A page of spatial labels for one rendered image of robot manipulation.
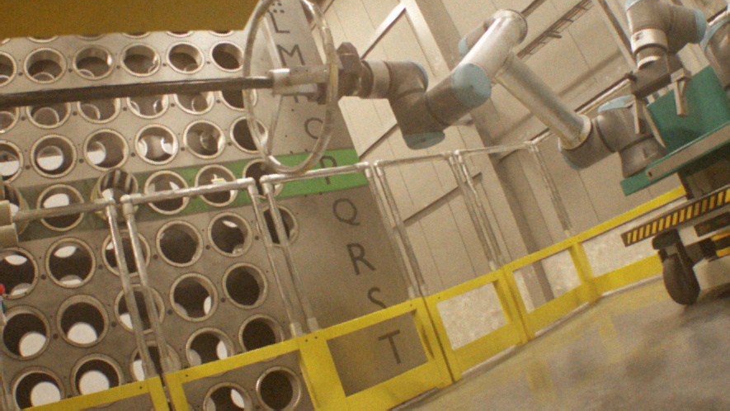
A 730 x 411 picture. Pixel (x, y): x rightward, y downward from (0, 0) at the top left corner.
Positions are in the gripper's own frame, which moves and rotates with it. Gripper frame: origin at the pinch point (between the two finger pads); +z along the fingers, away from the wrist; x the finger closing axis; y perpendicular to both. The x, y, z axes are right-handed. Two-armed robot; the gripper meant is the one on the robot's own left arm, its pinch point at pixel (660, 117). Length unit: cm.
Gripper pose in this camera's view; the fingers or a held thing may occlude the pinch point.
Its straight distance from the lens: 128.3
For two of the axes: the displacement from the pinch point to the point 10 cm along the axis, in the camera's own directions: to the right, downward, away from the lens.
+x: 2.6, -2.5, -9.3
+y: -9.6, -1.7, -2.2
